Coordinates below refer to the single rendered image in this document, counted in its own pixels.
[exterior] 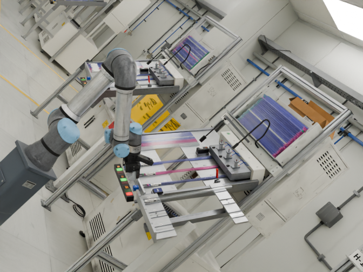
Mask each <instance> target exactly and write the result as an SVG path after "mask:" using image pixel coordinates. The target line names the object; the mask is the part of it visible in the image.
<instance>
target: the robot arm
mask: <svg viewBox="0 0 363 272"><path fill-rule="evenodd" d="M136 78H137V64H136V62H135V60H134V59H133V58H132V56H131V54H130V53H129V52H128V51H126V50H125V49H122V48H115V49H112V50H111V51H110V52H109V53H108V55H107V58H106V60H105V61H104V62H103V63H102V64H101V70H100V71H99V72H98V73H97V74H96V75H95V76H94V77H93V78H92V79H91V80H90V81H89V82H88V83H87V84H86V85H85V86H84V87H83V88H82V89H81V90H80V91H79V92H78V93H77V94H76V95H75V96H74V97H73V98H72V99H71V100H70V101H69V102H68V103H67V104H62V105H61V106H60V107H59V108H56V109H54V110H52V111H51V112H50V114H49V116H48V129H49V131H48V133H47V134H46V135H45V136H44V137H42V138H41V139H40V140H39V141H37V142H34V143H33V144H30V145H28V146H27V147H26V148H25V154H26V156H27V157H28V158H29V160H30V161H31V162H32V163H33V164H34V165H35V166H36V167H38V168H39V169H41V170H43V171H45V172H48V171H49V170H50V169H52V167H53V165H54V164H55V162H56V160H57V159H58V157H59V156H60V155H61V154H62V153H63V152H65V151H66V150H67V149H68V148H69V147H70V146H71V145H72V144H73V143H74V142H76V141H77V139H78V138H79V137H80V131H79V129H78V128H77V124H78V123H79V121H80V116H81V115H82V114H83V113H84V112H85V111H86V110H87V109H88V108H89V107H90V106H91V105H92V104H93V103H94V102H95V101H96V100H97V99H98V98H99V97H100V96H101V95H102V94H103V93H104V92H105V91H106V90H107V89H108V88H109V86H110V85H111V84H112V83H114V82H115V88H116V89H117V91H116V107H115V123H114V128H112V129H106V130H105V132H104V139H105V142H106V143H107V144H111V145H112V148H113V152H114V154H115V155H116V156H117V157H119V158H123V166H125V172H126V173H127V174H126V176H128V178H127V179H128V180H134V183H136V182H137V180H138V178H139V175H140V162H143V163H145V164H147V165H150V166H152V165H153V163H154V162H153V160H152V159H151V158H149V157H146V156H144V155H142V154H141V153H140V151H141V146H142V134H143V133H142V125H141V124H139V123H130V119H131V106H132V94H133V90H135V88H136ZM124 162H125V164H124Z"/></svg>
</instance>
